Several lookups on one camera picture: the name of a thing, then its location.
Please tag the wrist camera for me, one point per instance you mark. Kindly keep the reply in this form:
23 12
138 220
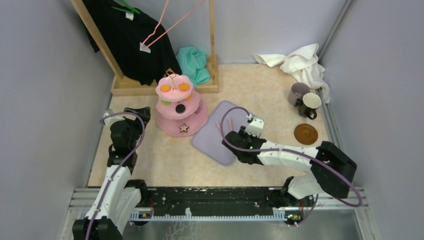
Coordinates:
109 118
255 126

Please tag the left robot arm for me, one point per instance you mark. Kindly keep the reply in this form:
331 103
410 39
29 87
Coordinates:
119 194

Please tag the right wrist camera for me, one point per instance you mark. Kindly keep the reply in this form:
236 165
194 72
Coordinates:
255 126

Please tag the brown saucer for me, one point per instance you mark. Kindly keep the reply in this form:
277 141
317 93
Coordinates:
306 134

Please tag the black macaron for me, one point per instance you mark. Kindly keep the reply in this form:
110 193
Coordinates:
180 108

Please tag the black cream-lined mug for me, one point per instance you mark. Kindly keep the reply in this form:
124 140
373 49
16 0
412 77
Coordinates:
308 105

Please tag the purple mug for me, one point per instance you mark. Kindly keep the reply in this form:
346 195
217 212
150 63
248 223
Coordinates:
297 91

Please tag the white towel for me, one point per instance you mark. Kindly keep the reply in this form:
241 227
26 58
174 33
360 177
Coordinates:
302 64

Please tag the green clothes hanger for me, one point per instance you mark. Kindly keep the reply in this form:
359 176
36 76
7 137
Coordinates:
125 7

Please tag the pink-tipped metal tongs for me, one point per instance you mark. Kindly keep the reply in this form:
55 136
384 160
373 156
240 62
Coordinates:
228 125

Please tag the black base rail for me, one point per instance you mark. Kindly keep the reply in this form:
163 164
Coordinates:
216 204

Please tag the lavender serving tray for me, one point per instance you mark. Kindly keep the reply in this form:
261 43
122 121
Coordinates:
208 139

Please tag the black t-shirt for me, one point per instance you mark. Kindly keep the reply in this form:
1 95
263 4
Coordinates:
123 33

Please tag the green macaron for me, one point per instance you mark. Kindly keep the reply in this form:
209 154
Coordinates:
165 103

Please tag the teal cloth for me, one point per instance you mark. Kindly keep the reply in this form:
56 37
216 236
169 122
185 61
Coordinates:
193 64

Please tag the brown star cookie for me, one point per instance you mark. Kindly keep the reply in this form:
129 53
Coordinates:
183 128

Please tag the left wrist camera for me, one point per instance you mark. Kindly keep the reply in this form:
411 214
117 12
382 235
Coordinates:
109 118

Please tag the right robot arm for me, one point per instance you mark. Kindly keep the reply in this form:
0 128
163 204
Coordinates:
328 169

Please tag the wooden clothes rack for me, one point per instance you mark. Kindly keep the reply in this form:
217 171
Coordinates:
125 86

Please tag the pink three-tier cake stand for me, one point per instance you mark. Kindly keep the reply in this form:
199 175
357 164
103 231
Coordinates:
167 119

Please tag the pink cake slice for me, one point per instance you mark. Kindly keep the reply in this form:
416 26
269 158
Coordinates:
198 110

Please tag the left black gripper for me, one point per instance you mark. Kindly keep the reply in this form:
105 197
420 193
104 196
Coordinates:
143 112

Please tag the pink clothes hanger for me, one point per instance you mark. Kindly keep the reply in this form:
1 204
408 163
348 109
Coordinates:
144 45

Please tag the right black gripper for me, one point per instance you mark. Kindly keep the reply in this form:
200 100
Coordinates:
243 134

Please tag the orange macaron top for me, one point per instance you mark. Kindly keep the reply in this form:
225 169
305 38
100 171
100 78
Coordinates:
184 87

